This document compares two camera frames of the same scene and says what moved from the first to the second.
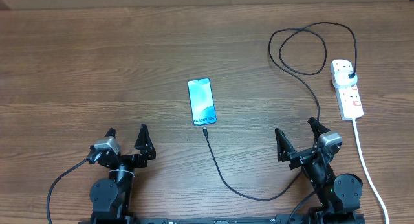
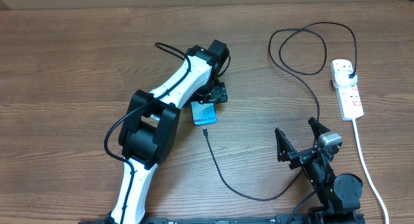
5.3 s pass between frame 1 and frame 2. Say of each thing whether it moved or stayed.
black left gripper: moved
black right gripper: stayed
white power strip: stayed
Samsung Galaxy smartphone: stayed
